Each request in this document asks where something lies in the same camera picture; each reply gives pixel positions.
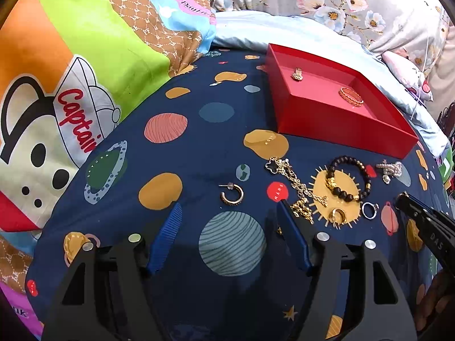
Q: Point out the red cardboard box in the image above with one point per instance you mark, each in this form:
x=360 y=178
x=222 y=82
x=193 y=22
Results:
x=320 y=88

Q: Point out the gold wrist watch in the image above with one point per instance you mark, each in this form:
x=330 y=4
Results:
x=297 y=74

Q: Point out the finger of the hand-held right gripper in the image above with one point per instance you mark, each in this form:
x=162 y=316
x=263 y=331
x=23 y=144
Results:
x=408 y=204

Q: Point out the light blue quilt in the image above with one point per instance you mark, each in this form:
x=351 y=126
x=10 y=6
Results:
x=241 y=28

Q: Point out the colourful cartoon monkey blanket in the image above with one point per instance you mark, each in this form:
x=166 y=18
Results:
x=106 y=25

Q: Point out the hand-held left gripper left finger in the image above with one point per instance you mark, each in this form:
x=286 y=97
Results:
x=167 y=234

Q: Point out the beige cloth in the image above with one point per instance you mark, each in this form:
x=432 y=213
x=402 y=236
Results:
x=442 y=78

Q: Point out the dark blue planet blanket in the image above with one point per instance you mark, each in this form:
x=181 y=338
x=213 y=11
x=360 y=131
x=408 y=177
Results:
x=199 y=142

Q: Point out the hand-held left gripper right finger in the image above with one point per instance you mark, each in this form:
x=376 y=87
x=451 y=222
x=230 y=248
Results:
x=291 y=234

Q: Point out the gold hoop earring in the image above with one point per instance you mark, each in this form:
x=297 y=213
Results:
x=239 y=199
x=336 y=215

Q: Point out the pink plush toy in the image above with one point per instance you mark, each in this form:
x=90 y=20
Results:
x=401 y=65

